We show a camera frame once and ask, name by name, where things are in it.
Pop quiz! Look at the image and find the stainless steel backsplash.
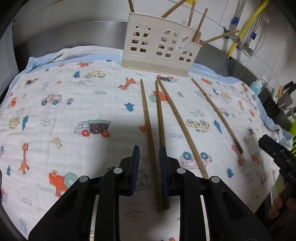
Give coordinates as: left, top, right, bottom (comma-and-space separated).
14, 20, 262, 93

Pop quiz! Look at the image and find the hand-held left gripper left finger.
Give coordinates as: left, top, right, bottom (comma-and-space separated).
28, 145, 140, 241

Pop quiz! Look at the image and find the cartoon printed blanket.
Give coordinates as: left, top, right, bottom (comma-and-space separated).
0, 45, 294, 241

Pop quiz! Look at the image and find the braided metal hose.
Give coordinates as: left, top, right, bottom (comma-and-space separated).
231, 0, 247, 26
245, 14, 262, 47

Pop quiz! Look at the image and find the green plastic item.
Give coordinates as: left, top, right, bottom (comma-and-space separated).
288, 116, 296, 158

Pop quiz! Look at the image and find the metal water valve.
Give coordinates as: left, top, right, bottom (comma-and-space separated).
243, 43, 255, 56

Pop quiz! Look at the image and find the yellow gas hose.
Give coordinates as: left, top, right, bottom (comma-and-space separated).
227, 0, 270, 59

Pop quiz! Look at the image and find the dark kitchen rack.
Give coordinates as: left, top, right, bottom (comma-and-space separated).
259, 79, 296, 121

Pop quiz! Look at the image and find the cream plastic utensil holder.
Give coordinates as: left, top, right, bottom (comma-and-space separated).
121, 12, 195, 77

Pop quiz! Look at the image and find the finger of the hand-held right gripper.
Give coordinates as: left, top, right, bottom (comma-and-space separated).
258, 136, 296, 168

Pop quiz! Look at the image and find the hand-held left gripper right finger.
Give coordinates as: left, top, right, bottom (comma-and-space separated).
159, 145, 270, 241

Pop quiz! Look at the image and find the person's right hand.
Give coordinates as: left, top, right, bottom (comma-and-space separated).
269, 185, 296, 219

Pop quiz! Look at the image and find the teal soap pump bottle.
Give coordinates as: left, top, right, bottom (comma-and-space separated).
249, 75, 269, 95

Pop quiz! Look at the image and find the red handle water valve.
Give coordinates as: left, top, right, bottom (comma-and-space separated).
223, 27, 241, 44

